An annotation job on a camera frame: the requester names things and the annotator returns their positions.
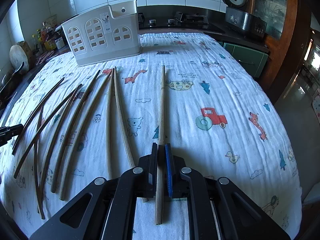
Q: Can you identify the light wooden chopstick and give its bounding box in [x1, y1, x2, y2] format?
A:
[155, 66, 165, 225]
[113, 65, 149, 203]
[60, 69, 114, 201]
[50, 69, 101, 194]
[39, 84, 82, 200]
[106, 69, 114, 179]

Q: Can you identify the black rice cooker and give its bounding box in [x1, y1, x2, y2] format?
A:
[223, 0, 267, 38]

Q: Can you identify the white patterned table cloth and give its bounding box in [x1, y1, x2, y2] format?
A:
[1, 33, 302, 238]

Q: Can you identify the round wooden cutting board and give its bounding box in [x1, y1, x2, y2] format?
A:
[9, 41, 34, 75]

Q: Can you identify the dark sauce bottle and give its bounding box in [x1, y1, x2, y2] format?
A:
[41, 22, 56, 51]

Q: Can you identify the wooden glass door cabinet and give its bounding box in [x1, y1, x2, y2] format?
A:
[247, 0, 311, 103]

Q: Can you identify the black gas stove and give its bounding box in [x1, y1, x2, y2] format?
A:
[138, 11, 225, 34]

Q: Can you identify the dark brown chopstick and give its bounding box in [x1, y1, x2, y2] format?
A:
[14, 84, 82, 179]
[12, 77, 65, 155]
[34, 106, 46, 220]

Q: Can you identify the green cabinet drawer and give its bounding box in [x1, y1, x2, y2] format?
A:
[219, 42, 268, 78]

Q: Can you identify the yellow oil bottle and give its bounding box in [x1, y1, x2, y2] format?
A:
[32, 34, 43, 56]

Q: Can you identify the pink cloth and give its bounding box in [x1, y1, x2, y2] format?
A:
[36, 50, 55, 65]

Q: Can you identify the white plastic utensil holder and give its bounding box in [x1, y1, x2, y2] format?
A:
[62, 0, 141, 67]

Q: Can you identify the black wok pan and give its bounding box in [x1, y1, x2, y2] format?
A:
[1, 62, 24, 101]

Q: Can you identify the small white jar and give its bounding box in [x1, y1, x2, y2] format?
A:
[55, 37, 65, 50]

